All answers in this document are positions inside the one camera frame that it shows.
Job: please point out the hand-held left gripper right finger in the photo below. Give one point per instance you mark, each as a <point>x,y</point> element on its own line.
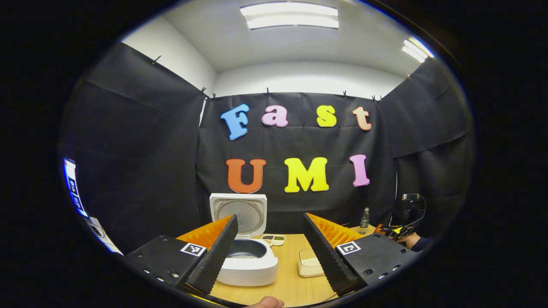
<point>324,256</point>

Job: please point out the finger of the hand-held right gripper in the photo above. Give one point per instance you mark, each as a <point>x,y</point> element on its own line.
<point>387,231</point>

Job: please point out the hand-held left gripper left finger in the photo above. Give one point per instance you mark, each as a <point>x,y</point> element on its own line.
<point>216,256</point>

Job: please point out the clear container of rice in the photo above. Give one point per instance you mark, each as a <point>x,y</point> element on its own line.
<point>309,267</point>

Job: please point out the white rice cooker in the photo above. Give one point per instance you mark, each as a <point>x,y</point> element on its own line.
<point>252,265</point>

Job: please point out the clear plastic water bottle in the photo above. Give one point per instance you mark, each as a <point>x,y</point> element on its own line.
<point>364,218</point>

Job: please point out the white sectioned grain dish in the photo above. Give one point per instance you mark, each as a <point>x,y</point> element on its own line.
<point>274,239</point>

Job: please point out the black backdrop cloth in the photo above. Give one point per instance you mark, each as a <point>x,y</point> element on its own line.
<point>299,201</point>

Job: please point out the white side desk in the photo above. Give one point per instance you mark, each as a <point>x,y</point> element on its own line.
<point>102,237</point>

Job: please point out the computer monitor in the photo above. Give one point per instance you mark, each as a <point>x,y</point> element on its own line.
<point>73,188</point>

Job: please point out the small ceiling light panel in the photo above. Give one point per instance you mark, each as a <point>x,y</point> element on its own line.
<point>416,49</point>

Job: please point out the large ceiling light panel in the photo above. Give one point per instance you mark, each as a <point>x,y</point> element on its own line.
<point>289,15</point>

